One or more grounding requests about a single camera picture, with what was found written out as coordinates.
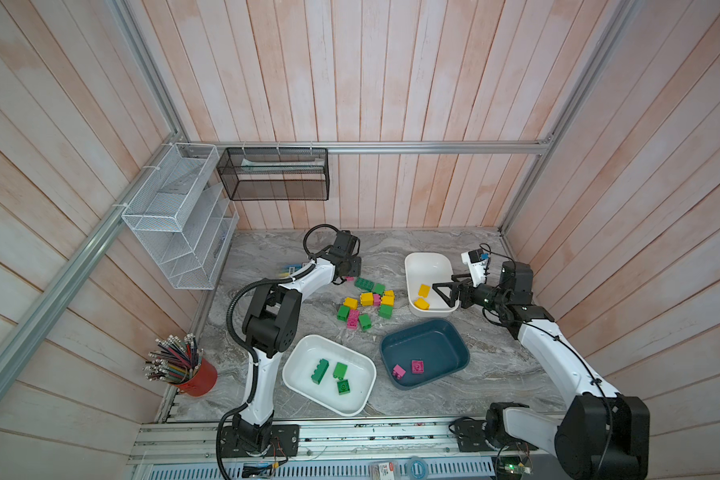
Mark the dark green 2x4 lego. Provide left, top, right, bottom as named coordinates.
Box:
left=354, top=277, right=375, bottom=292

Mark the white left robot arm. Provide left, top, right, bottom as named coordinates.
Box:
left=218, top=224, right=362, bottom=455

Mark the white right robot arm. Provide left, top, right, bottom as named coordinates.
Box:
left=432, top=253, right=650, bottom=479

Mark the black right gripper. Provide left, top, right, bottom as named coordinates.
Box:
left=433, top=272, right=506, bottom=313

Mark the yellow lego brick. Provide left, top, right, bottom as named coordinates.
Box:
left=414, top=298, right=430, bottom=311
left=418, top=284, right=431, bottom=298
left=381, top=290, right=395, bottom=307
left=343, top=298, right=359, bottom=311
left=360, top=292, right=375, bottom=306

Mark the white rectangular bin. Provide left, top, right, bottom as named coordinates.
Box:
left=282, top=335, right=377, bottom=417
left=405, top=252, right=459, bottom=318

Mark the white rectangular bin far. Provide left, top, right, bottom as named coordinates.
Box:
left=405, top=252, right=459, bottom=318

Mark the teal rectangular bin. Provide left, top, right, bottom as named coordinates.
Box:
left=380, top=319, right=470, bottom=390

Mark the highlighter marker pack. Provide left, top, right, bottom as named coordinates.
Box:
left=280, top=263, right=309, bottom=283

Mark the black mesh wall basket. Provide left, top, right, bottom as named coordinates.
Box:
left=216, top=146, right=330, bottom=202

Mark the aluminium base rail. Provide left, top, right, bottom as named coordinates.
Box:
left=128, top=416, right=577, bottom=480

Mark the white wire mesh shelf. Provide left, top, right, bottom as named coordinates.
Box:
left=122, top=143, right=239, bottom=290

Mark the green square lego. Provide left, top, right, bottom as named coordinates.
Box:
left=337, top=379, right=351, bottom=395

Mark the red cup of pencils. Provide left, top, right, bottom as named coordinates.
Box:
left=143, top=333, right=218, bottom=398

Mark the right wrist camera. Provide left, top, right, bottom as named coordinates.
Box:
left=461, top=247, right=491, bottom=286

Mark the long green lego brick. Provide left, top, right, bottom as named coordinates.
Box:
left=310, top=359, right=329, bottom=385

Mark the white rectangular bin near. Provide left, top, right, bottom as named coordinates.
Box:
left=282, top=335, right=377, bottom=417

